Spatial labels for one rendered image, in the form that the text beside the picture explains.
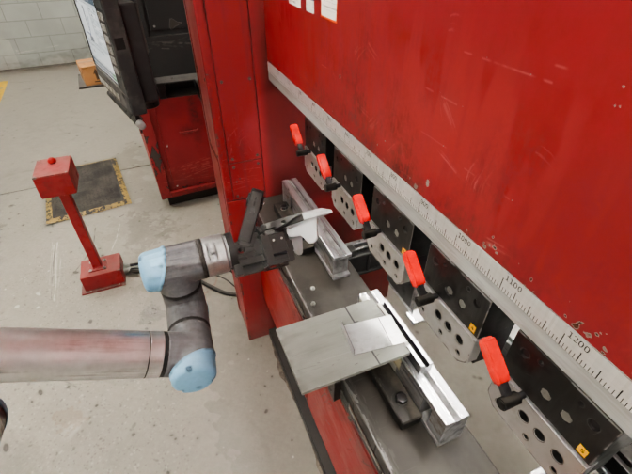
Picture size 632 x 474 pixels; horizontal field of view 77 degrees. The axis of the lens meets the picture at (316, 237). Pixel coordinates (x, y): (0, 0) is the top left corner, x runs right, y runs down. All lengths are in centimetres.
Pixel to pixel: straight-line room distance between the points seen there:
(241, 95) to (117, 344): 100
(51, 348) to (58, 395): 169
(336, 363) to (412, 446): 24
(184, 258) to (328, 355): 40
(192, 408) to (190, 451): 20
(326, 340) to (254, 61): 94
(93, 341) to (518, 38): 68
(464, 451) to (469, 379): 121
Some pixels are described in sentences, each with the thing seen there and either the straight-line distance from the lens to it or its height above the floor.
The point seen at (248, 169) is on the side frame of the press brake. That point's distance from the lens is 158.
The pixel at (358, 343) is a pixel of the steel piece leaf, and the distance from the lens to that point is 96.
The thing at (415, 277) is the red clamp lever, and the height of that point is 129.
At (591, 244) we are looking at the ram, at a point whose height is 151.
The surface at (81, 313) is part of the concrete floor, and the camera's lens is 269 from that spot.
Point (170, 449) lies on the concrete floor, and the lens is 202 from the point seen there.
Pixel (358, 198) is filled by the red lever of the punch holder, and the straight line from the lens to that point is 84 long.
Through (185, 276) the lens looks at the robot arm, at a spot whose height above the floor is 128.
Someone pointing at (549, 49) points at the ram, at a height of 167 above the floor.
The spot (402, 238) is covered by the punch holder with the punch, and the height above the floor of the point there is 129.
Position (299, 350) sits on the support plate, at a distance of 95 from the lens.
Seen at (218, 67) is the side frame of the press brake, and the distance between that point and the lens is 143.
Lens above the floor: 177
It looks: 38 degrees down
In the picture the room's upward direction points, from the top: straight up
